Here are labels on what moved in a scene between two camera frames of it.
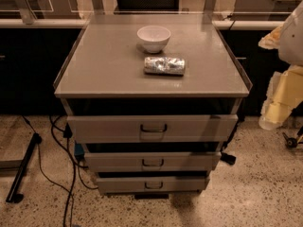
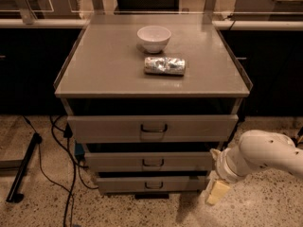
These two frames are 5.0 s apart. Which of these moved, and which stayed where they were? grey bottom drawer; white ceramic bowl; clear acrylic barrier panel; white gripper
Moved: white gripper
Stayed: clear acrylic barrier panel; grey bottom drawer; white ceramic bowl
